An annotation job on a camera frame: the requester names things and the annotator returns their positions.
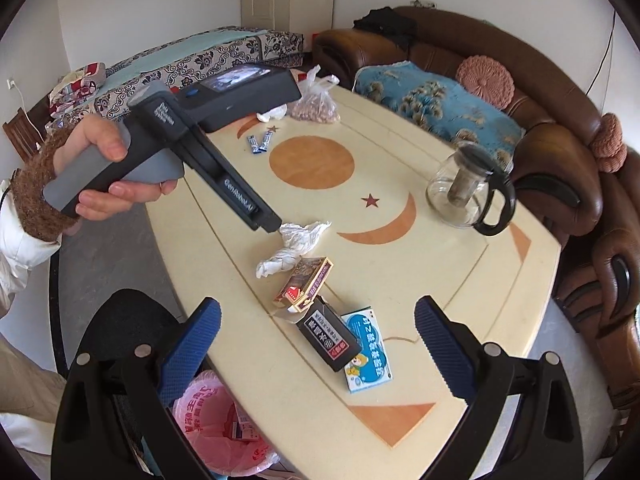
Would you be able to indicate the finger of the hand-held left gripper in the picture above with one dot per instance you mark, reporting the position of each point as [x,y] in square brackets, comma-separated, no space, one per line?
[267,221]

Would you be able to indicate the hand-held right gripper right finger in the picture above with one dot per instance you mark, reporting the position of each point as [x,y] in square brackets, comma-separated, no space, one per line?
[445,350]

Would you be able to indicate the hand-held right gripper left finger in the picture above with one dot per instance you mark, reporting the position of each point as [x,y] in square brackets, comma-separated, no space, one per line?
[190,350]

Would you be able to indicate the large white tissue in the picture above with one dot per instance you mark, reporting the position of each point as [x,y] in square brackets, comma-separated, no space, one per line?
[295,242]

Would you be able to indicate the pink-lined waste bin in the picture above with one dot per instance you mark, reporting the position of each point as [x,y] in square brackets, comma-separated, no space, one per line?
[210,440]

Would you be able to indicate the person's left forearm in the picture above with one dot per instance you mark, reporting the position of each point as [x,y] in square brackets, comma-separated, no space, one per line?
[30,210]

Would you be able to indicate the person's left hand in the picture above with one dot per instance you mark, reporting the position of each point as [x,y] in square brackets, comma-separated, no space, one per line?
[102,135]

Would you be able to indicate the blue sachet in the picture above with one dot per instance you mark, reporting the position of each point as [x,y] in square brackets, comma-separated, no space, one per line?
[267,141]
[253,144]

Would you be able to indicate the floral patterned mattress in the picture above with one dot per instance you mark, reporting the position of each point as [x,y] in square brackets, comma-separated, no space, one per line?
[270,42]

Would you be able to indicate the brown gold cigarette box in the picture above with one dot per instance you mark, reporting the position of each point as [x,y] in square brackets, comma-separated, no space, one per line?
[305,282]

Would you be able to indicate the blue white cartoon box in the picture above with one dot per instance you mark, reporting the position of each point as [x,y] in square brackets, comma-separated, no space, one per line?
[370,360]

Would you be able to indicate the plastic bag of peanuts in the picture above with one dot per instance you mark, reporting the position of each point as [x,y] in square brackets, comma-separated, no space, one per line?
[315,107]

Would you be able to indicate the cream wooden table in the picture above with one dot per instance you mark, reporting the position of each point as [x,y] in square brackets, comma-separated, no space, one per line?
[400,260]

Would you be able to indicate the black box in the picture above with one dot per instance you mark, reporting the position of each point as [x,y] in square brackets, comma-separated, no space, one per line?
[327,332]

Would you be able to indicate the glass teapot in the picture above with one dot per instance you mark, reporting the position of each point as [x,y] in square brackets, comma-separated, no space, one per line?
[455,200]

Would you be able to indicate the black cloth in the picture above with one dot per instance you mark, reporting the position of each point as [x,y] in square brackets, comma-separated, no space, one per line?
[385,22]

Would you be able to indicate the red patterned cloth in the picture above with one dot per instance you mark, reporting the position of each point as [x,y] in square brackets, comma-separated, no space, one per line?
[75,85]

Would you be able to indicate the person's beige trousers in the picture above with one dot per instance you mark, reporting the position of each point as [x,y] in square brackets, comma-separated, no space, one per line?
[25,385]

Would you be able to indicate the blue floral blanket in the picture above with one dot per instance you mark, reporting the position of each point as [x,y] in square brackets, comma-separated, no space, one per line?
[435,105]

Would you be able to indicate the brown leather armchair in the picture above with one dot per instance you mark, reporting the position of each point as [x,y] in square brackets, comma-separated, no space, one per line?
[610,240]

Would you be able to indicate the wooden chair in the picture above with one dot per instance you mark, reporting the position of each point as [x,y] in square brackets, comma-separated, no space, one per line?
[22,132]

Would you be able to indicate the large pink round cushion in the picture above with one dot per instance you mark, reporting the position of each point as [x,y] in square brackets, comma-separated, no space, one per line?
[485,80]

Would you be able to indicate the long brown leather sofa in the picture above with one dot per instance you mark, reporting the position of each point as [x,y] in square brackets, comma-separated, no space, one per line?
[550,125]

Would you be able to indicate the small pink round cushion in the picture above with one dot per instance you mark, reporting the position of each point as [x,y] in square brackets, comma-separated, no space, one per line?
[612,162]
[607,132]

